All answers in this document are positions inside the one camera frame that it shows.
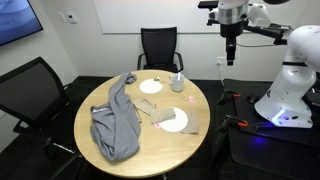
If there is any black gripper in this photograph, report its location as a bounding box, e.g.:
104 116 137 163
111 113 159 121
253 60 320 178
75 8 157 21
219 22 246 67

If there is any black mesh office chair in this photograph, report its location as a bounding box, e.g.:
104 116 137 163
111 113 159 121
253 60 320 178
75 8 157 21
0 56 83 180
136 26 185 74

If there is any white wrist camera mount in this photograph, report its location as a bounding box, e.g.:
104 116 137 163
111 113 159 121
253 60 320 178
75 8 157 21
247 2 272 28

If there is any crumpled brown paper napkin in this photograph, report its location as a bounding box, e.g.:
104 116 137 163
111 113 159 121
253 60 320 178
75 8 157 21
132 97 157 116

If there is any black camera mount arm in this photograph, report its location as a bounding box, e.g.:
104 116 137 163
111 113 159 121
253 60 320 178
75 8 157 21
206 18 292 46

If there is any black clamp with orange handle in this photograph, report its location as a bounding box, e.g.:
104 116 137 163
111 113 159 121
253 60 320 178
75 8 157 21
214 114 250 145
217 88 242 106

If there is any black stereo camera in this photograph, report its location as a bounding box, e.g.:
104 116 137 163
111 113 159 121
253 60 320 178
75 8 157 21
197 0 221 10

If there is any thin white cable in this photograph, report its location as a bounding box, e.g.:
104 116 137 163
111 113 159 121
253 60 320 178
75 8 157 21
217 63 226 87

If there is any white paper plate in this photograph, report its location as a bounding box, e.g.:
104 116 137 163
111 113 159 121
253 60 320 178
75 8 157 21
139 78 164 95
158 106 190 133

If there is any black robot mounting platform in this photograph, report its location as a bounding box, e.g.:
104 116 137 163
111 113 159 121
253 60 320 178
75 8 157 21
222 78 320 180

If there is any white wall thermostat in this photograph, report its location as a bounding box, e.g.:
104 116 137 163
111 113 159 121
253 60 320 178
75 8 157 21
66 11 78 25

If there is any white wall whiteboard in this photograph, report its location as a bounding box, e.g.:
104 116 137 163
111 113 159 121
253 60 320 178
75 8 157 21
92 0 303 35

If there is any white ceramic mug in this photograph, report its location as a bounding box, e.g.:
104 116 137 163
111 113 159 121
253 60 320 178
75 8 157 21
168 73 186 93

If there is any wall mounted TV screen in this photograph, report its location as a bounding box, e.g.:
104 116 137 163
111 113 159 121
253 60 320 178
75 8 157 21
0 0 45 47

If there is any white wall outlet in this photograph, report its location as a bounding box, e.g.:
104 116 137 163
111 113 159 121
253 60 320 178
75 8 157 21
216 56 227 67

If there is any gray hoodie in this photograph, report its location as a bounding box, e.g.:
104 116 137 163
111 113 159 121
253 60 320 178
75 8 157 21
89 72 142 163

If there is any white light switch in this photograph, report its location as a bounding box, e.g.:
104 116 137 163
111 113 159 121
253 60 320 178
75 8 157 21
56 11 67 24

